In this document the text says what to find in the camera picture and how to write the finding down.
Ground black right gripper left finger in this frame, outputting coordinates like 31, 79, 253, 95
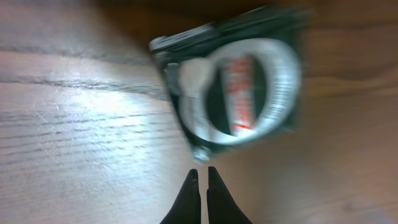
160, 169, 201, 224

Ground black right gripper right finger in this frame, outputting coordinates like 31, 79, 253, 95
206, 166, 252, 224

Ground round green label package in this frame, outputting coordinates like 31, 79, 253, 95
149, 6, 307, 161

